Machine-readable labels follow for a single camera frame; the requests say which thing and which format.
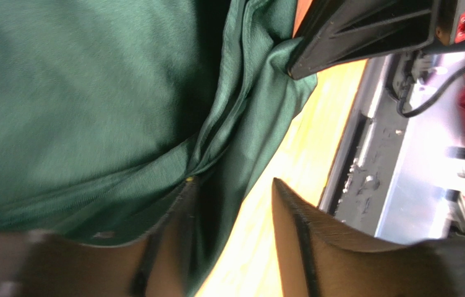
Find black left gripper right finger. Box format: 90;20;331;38
271;178;465;296

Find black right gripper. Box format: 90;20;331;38
287;0;465;80

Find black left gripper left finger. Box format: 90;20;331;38
0;177;199;296

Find dark green cloth napkin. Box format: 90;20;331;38
0;1;317;296

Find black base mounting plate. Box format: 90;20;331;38
318;54;407;236

